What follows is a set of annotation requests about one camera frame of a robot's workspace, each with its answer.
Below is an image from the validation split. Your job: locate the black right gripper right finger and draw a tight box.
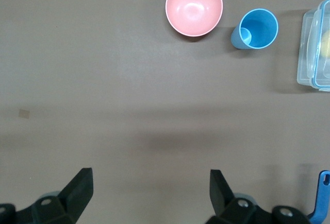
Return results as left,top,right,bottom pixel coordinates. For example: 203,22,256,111
208,169,314,224

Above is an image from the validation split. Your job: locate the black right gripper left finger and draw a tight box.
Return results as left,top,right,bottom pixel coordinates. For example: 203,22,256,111
0,167,93,224

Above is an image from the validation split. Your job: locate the pink bowl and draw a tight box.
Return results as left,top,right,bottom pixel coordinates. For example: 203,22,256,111
165,0,224,38

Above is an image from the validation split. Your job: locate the clear plastic lidded container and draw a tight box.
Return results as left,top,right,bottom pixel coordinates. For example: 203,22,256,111
296,0,330,92

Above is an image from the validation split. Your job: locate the blue plastic cup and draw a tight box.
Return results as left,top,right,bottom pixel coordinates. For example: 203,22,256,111
230,8,279,50

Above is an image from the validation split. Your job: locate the yellow food piece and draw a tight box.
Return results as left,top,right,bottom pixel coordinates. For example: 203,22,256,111
320,29,330,60

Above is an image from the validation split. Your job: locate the blue plastic utensil handle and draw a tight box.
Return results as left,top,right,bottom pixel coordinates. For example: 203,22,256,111
308,169,330,224

